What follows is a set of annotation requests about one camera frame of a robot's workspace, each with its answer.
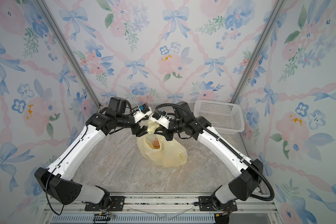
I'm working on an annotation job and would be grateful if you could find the yellow plastic bag orange print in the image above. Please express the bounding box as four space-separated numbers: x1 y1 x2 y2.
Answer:
137 120 188 168

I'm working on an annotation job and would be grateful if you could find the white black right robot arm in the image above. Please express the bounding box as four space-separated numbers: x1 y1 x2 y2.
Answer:
154 101 266 211

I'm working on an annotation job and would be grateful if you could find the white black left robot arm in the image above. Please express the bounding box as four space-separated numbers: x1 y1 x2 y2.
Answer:
34 97 152 212

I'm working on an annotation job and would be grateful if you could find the white perforated plastic basket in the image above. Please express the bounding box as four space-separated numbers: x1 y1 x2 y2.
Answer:
194 100 245 135

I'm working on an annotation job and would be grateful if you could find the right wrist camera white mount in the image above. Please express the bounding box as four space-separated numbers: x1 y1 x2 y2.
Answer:
149 112 171 129

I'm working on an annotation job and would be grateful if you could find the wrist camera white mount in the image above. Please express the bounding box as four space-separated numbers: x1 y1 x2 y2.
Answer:
133 104 153 123
149 112 171 129

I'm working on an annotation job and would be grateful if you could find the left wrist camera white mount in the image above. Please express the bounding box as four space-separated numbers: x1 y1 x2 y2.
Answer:
133 104 153 123

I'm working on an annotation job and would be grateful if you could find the black corrugated cable conduit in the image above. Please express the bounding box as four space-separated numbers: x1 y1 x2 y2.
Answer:
155 103 275 202

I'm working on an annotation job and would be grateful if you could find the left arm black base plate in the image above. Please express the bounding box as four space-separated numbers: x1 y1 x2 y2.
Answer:
85 196 126 212

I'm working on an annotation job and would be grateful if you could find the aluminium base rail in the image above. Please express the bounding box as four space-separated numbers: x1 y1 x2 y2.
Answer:
38 193 282 224

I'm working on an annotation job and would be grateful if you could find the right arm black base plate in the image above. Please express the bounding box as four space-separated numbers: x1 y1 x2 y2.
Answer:
193 196 238 213

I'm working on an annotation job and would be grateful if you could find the left aluminium corner post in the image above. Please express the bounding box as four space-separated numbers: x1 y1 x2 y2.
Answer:
33 0 101 108

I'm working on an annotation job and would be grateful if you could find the aluminium corner post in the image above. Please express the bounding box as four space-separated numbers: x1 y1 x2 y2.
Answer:
229 0 286 104
33 0 101 108

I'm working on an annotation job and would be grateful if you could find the right aluminium corner post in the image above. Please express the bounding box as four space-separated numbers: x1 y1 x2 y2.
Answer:
229 0 286 104

